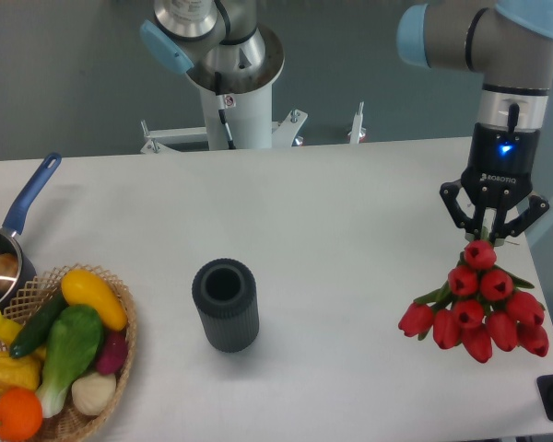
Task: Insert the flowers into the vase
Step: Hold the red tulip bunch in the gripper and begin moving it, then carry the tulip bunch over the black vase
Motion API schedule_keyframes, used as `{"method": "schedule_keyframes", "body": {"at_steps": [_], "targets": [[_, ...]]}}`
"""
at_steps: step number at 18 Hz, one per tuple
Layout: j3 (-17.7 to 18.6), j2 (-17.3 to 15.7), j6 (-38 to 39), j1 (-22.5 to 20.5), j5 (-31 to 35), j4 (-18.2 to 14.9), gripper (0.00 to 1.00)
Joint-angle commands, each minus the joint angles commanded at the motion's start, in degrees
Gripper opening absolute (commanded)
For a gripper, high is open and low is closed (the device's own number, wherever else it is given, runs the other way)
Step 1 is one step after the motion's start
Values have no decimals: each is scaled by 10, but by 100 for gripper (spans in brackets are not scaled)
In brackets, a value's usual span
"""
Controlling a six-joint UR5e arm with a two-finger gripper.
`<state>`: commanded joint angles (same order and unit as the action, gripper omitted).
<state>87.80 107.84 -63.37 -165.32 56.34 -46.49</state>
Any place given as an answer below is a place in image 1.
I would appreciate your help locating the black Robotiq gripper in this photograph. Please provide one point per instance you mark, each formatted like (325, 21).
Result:
(498, 177)

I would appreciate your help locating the red tulip bouquet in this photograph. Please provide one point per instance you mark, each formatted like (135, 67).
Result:
(480, 306)

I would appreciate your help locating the dark grey ribbed vase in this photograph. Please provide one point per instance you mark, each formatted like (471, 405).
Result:
(225, 296)

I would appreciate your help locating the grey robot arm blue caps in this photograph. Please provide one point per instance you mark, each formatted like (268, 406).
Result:
(510, 43)

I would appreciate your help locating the purple red onion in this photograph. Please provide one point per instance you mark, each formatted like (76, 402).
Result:
(112, 354)

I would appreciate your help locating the woven wicker basket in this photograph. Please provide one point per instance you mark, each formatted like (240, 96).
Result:
(70, 424)

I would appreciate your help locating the yellow squash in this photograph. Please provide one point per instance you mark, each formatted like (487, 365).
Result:
(82, 287)

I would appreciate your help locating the green bok choy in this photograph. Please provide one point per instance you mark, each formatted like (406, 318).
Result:
(72, 344)

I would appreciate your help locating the white garlic bulb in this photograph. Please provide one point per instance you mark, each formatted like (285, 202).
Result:
(92, 393)

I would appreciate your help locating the dark green cucumber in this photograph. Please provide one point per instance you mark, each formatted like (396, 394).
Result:
(36, 331)

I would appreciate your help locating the small yellow pepper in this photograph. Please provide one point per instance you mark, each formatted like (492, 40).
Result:
(9, 329)

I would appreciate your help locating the yellow gourd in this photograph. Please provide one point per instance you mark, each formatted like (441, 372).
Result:
(24, 372)

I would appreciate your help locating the orange fruit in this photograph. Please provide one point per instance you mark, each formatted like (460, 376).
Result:
(20, 415)

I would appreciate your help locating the white metal base frame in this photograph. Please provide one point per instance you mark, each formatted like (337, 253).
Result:
(285, 133)

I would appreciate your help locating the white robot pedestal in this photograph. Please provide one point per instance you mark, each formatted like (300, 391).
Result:
(235, 86)

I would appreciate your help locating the blue handled saucepan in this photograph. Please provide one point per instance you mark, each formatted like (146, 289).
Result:
(14, 223)

